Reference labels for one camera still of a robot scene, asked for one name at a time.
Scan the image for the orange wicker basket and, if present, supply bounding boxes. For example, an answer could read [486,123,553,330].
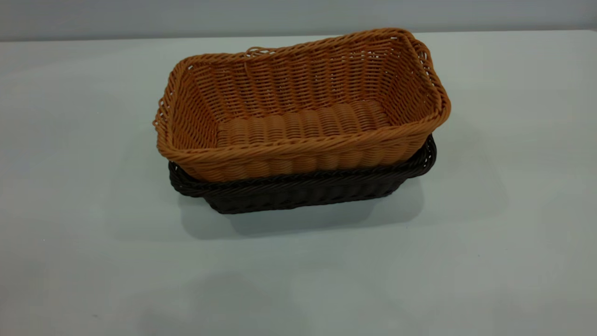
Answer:
[153,28,451,182]

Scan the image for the black wicker basket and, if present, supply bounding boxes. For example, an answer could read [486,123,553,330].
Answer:
[168,134,437,215]

